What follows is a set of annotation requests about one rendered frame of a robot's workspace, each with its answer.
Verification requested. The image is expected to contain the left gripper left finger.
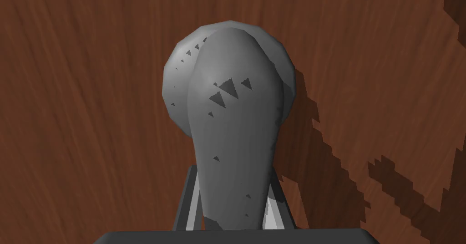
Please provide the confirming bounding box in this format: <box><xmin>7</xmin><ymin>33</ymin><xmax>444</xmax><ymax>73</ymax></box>
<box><xmin>172</xmin><ymin>164</ymin><xmax>204</xmax><ymax>232</ymax></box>

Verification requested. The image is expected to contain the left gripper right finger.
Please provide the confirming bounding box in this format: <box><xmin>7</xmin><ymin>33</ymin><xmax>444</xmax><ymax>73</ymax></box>
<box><xmin>261</xmin><ymin>167</ymin><xmax>298</xmax><ymax>231</ymax></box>

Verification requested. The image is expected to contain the grey door handle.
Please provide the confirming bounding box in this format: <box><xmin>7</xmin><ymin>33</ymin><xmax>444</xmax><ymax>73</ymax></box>
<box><xmin>162</xmin><ymin>20</ymin><xmax>297</xmax><ymax>232</ymax></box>

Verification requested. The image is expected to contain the brown wooden door leaf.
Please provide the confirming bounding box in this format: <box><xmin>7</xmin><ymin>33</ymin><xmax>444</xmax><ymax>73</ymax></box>
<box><xmin>0</xmin><ymin>0</ymin><xmax>466</xmax><ymax>244</ymax></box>

